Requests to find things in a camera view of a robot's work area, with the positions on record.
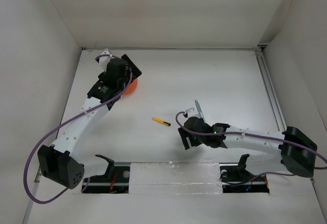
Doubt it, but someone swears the blue pen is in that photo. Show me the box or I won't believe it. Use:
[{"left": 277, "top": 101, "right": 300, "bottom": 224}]
[{"left": 195, "top": 100, "right": 205, "bottom": 122}]

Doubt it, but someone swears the yellow utility knife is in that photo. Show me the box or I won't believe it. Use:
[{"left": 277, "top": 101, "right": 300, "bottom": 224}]
[{"left": 152, "top": 117, "right": 171, "bottom": 127}]

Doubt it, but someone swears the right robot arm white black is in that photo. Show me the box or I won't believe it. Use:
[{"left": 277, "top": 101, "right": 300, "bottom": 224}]
[{"left": 178, "top": 117, "right": 317, "bottom": 180}]

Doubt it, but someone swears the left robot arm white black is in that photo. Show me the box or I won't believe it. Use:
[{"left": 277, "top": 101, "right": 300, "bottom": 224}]
[{"left": 37, "top": 52, "right": 142, "bottom": 189}]

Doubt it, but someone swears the orange round divided container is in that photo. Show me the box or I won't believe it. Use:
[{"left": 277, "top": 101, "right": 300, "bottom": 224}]
[{"left": 123, "top": 79, "right": 138, "bottom": 95}]

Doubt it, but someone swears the white foam block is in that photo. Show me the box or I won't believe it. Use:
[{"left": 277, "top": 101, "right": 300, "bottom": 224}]
[{"left": 129, "top": 162, "right": 222, "bottom": 195}]

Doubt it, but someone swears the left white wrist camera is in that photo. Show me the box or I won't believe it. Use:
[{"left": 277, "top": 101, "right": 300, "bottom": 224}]
[{"left": 95, "top": 49, "right": 113, "bottom": 71}]

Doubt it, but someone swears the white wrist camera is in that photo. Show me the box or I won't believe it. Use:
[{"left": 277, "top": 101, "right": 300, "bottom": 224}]
[
  {"left": 95, "top": 49, "right": 113, "bottom": 71},
  {"left": 183, "top": 107, "right": 198, "bottom": 118}
]

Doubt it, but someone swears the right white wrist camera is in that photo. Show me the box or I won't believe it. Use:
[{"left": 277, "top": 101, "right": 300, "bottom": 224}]
[{"left": 183, "top": 107, "right": 198, "bottom": 118}]

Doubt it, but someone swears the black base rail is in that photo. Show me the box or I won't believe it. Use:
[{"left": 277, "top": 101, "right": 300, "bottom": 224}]
[{"left": 81, "top": 163, "right": 130, "bottom": 194}]

